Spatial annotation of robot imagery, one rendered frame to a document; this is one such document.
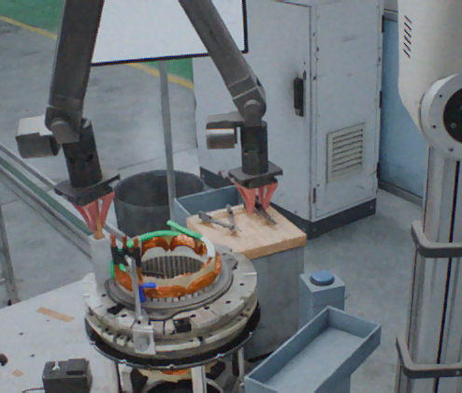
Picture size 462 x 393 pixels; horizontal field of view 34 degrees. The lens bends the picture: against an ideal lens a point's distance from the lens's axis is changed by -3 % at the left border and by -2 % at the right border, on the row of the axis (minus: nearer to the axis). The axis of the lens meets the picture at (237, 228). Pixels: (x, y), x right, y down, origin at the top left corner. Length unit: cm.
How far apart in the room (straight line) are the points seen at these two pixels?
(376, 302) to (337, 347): 205
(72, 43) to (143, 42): 123
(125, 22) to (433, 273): 131
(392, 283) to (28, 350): 208
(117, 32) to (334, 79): 156
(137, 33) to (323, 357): 132
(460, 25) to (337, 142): 266
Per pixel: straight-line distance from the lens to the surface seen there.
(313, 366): 128
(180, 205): 175
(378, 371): 297
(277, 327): 168
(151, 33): 233
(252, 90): 152
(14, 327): 192
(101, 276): 140
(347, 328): 136
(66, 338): 184
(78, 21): 107
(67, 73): 115
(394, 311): 333
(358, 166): 390
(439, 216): 133
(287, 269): 162
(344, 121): 376
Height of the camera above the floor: 180
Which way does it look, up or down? 27 degrees down
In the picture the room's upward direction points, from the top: 2 degrees counter-clockwise
